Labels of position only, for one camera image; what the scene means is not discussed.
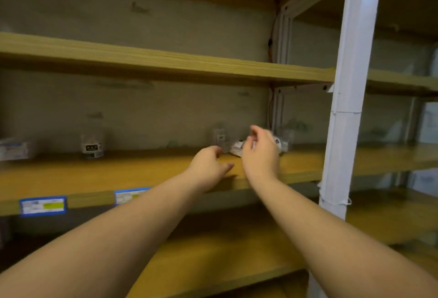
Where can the person's right forearm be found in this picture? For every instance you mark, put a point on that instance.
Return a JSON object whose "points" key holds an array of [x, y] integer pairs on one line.
{"points": [[325, 239]]}

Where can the person's right hand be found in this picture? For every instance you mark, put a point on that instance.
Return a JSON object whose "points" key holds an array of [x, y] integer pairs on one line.
{"points": [[261, 161]]}

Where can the wooden shelf with blue labels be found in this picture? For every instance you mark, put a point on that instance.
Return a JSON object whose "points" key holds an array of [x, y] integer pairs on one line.
{"points": [[119, 171]]}

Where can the person's left hand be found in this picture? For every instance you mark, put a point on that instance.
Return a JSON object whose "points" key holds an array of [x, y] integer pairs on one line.
{"points": [[208, 171]]}

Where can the blue framed price label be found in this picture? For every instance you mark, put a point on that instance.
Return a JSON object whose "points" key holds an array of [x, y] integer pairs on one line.
{"points": [[130, 195], [42, 206]]}

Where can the white metal upright post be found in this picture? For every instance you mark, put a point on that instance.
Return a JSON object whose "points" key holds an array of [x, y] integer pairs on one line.
{"points": [[349, 68]]}

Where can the person's left forearm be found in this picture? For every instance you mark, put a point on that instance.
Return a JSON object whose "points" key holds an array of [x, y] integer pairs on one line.
{"points": [[102, 246]]}

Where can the white slotted rack rail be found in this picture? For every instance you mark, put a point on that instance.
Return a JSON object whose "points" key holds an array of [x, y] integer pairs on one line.
{"points": [[284, 41]]}

